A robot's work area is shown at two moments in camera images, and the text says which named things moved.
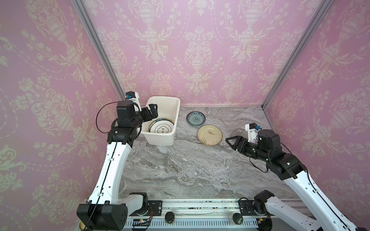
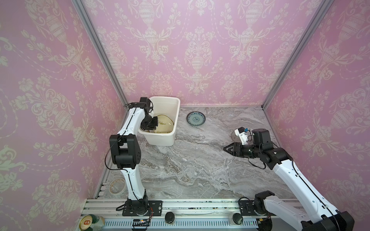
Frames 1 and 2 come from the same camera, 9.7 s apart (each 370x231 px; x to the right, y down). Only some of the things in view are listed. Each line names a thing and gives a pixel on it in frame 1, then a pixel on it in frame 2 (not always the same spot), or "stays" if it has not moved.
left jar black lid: (169, 217) stays
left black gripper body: (143, 116) → (150, 122)
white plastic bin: (161, 130) stays
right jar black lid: (237, 218) stays
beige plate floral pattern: (210, 135) → (165, 125)
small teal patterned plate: (196, 118) stays
